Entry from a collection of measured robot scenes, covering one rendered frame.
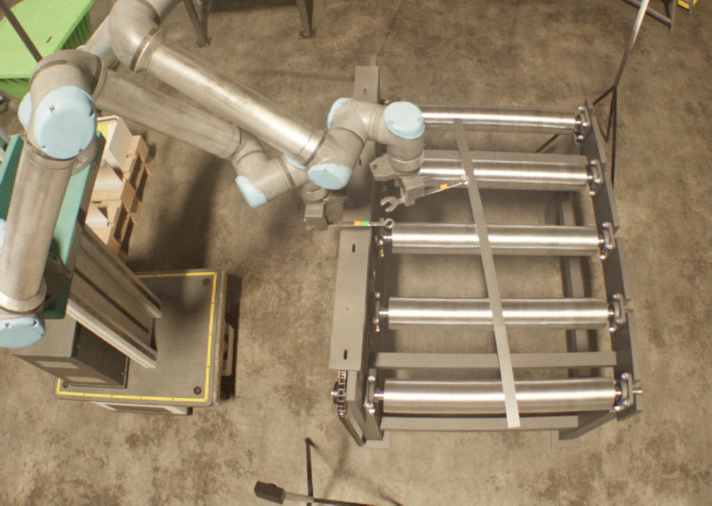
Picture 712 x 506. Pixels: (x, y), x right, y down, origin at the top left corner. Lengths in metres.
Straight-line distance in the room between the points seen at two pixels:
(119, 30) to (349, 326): 1.01
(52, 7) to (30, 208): 3.08
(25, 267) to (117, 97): 0.42
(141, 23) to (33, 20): 2.93
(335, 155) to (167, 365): 1.70
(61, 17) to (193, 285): 2.11
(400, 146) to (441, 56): 2.70
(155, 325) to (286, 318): 0.69
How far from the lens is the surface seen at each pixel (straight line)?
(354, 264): 1.67
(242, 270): 3.08
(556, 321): 1.94
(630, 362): 1.96
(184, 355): 2.64
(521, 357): 1.99
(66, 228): 1.73
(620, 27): 4.59
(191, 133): 1.29
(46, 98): 0.98
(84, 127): 0.99
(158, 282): 2.85
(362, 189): 1.80
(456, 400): 1.79
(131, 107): 1.19
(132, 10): 1.23
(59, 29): 3.80
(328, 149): 1.20
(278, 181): 1.32
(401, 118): 1.25
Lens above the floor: 2.66
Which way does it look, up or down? 61 degrees down
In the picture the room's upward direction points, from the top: 13 degrees counter-clockwise
